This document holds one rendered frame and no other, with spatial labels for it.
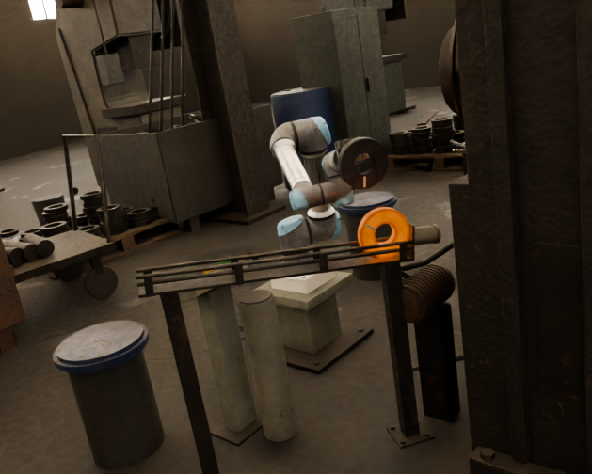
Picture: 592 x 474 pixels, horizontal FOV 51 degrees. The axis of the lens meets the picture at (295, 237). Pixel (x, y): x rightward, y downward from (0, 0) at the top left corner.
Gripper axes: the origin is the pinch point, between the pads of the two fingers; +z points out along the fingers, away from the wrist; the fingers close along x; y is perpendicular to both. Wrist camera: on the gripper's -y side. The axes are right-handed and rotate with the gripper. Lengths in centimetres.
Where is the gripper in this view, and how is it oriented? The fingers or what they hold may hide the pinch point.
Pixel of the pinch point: (361, 156)
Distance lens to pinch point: 191.9
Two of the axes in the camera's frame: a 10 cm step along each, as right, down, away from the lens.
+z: 2.0, 0.0, -9.8
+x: 9.6, -2.2, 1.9
